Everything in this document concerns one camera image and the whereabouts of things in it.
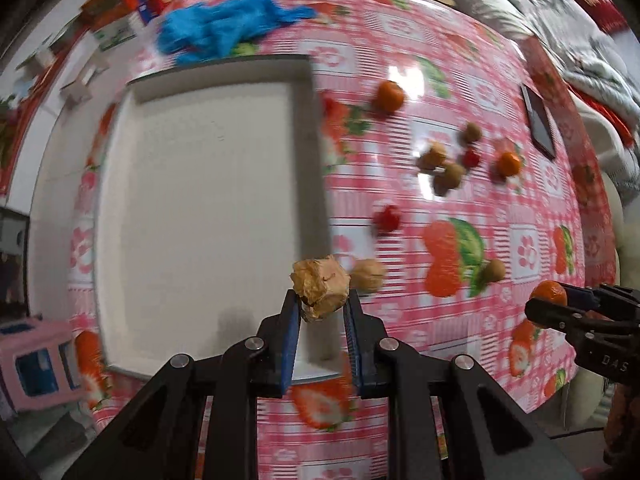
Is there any red cherry tomato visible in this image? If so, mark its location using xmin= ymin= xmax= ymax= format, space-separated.
xmin=374 ymin=203 xmax=403 ymax=233

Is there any grey blanket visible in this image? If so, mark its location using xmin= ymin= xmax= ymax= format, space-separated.
xmin=430 ymin=0 xmax=640 ymax=126

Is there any pink box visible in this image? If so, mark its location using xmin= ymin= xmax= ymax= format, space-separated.
xmin=0 ymin=316 xmax=84 ymax=413

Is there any white rectangular tray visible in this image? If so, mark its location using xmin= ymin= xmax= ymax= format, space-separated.
xmin=94 ymin=54 xmax=346 ymax=386

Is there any pink strawberry-print tablecloth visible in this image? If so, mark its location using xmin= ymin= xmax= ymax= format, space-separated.
xmin=65 ymin=0 xmax=618 ymax=480

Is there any cracked tan walnut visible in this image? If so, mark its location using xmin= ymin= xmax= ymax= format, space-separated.
xmin=290 ymin=255 xmax=352 ymax=322

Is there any small white box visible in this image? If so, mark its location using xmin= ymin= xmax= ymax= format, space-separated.
xmin=60 ymin=57 xmax=111 ymax=106

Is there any black smartphone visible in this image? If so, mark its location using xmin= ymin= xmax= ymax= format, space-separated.
xmin=520 ymin=84 xmax=557 ymax=161

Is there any person's right forearm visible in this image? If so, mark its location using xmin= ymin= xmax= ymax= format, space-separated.
xmin=602 ymin=385 xmax=640 ymax=467

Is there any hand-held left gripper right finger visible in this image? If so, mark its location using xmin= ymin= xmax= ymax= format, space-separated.
xmin=342 ymin=287 xmax=581 ymax=480

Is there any green and white carton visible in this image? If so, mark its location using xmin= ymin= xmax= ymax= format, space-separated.
xmin=95 ymin=15 xmax=139 ymax=53

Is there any red printed box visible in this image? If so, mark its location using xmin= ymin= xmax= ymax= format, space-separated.
xmin=520 ymin=37 xmax=617 ymax=286

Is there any red packet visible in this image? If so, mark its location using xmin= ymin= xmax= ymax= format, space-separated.
xmin=559 ymin=0 xmax=632 ymax=36

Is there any black appliance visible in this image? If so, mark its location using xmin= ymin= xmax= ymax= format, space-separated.
xmin=0 ymin=206 xmax=31 ymax=313

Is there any orange tangerine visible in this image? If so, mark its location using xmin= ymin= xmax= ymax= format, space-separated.
xmin=530 ymin=281 xmax=569 ymax=330
xmin=372 ymin=80 xmax=406 ymax=113
xmin=496 ymin=151 xmax=523 ymax=177

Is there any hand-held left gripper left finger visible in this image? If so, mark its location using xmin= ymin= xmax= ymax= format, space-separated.
xmin=62 ymin=289 xmax=302 ymax=480

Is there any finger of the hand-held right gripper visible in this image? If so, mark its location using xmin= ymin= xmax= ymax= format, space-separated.
xmin=525 ymin=298 xmax=594 ymax=334
xmin=561 ymin=283 xmax=640 ymax=312

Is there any blue plastic glove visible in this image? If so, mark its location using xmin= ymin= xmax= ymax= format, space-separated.
xmin=157 ymin=0 xmax=318 ymax=65

